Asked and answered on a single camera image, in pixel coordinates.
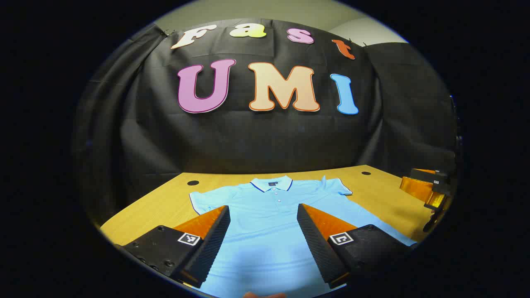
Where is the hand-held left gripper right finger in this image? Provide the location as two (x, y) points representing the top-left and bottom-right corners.
(296, 203), (419, 289)

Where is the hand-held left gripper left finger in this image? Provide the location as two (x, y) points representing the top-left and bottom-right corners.
(114, 205), (231, 289)

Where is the light blue T-shirt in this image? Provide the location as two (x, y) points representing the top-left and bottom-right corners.
(189, 175), (417, 298)

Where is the black backdrop cloth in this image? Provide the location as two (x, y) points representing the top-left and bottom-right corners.
(72, 17), (458, 226)

